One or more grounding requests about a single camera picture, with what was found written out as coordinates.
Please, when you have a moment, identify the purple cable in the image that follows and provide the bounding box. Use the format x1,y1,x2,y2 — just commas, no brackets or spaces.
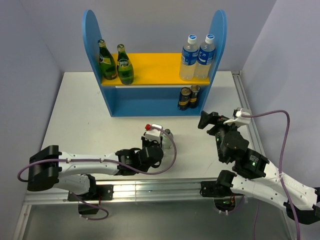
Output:
242,109,302,240
16,126,178,182

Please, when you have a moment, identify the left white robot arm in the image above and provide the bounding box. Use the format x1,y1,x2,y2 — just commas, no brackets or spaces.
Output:
27,136,164,200

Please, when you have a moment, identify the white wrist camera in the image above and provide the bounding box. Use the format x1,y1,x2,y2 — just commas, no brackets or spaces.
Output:
223,107,252,127
143,124,163,144

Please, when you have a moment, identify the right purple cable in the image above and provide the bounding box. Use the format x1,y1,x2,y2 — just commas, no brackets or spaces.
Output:
242,109,302,240

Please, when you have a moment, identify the blue and yellow wooden shelf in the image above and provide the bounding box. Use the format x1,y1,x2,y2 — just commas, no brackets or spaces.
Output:
82,9,228,117

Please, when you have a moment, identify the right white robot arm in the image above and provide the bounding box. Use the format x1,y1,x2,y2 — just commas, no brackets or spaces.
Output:
198,108,320,225

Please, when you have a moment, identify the Pocari Sweat bottle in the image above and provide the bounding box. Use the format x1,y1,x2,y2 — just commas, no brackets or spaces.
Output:
194,34,216,80
179,34,199,81

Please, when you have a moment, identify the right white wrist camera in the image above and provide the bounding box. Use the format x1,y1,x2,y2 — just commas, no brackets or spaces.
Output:
223,107,252,127

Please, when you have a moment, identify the rear black yellow can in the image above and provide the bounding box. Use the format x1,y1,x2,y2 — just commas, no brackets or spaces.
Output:
189,85,201,109

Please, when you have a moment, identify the black yellow can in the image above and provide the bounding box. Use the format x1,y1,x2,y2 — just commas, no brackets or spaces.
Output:
177,87,191,111
189,85,201,109

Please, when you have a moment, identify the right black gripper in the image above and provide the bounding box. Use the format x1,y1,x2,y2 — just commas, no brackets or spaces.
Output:
197,110,239,161

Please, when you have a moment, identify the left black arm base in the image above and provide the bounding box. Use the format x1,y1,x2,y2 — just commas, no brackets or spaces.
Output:
67,184,114,216

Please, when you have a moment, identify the green Perrier bottle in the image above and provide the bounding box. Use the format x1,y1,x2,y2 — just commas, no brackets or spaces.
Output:
97,39,117,80
117,44,134,85

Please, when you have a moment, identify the aluminium rail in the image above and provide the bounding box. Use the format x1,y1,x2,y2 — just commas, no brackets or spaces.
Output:
231,71,297,240
22,178,215,206

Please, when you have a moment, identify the aluminium right side rail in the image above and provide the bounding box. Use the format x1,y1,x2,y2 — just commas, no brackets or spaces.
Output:
231,71,297,240

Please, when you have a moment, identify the aluminium front rail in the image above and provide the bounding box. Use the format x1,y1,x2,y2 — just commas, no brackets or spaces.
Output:
22,178,215,206

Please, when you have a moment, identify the rear clear glass bottle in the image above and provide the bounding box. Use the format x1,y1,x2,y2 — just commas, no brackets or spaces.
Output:
162,128,174,149

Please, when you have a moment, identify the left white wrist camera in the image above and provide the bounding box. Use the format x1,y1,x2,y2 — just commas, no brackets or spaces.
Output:
143,124,163,144

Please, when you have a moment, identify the front black yellow can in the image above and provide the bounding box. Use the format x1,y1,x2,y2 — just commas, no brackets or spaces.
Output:
177,87,191,111

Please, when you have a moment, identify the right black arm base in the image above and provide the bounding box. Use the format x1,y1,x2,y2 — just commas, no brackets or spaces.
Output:
199,180,245,216

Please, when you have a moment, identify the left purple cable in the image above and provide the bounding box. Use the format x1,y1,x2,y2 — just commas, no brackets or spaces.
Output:
16,126,178,182

